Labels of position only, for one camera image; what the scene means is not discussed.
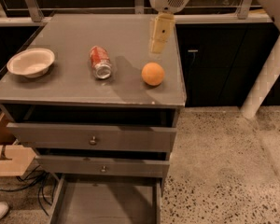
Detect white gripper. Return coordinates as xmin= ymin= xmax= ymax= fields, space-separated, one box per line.
xmin=149 ymin=0 xmax=189 ymax=54

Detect red coke can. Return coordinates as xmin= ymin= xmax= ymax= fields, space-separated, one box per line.
xmin=90 ymin=46 xmax=112 ymax=79

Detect grey drawer cabinet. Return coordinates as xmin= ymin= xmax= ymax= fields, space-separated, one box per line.
xmin=0 ymin=13 xmax=188 ymax=224

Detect grey top drawer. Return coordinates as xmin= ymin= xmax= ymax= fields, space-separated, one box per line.
xmin=7 ymin=122 xmax=176 ymax=152

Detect grey middle drawer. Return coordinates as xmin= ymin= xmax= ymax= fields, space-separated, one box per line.
xmin=36 ymin=155 xmax=169 ymax=178

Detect grey open bottom drawer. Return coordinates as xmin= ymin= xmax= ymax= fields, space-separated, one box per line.
xmin=48 ymin=175 xmax=161 ymax=224

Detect orange fruit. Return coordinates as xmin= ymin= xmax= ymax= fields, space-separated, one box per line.
xmin=141 ymin=63 xmax=165 ymax=86

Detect metal glass railing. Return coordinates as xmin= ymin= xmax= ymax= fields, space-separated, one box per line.
xmin=0 ymin=0 xmax=273 ymax=27

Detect white paper bowl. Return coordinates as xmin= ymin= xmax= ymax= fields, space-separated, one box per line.
xmin=7 ymin=48 xmax=55 ymax=78

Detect white diagonal pole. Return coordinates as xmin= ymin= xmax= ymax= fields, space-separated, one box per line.
xmin=240 ymin=36 xmax=280 ymax=119

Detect light wooden box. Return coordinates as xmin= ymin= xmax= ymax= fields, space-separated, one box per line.
xmin=0 ymin=113 xmax=35 ymax=176

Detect dark blue floor cables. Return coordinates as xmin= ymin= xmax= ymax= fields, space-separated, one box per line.
xmin=0 ymin=165 xmax=59 ymax=217

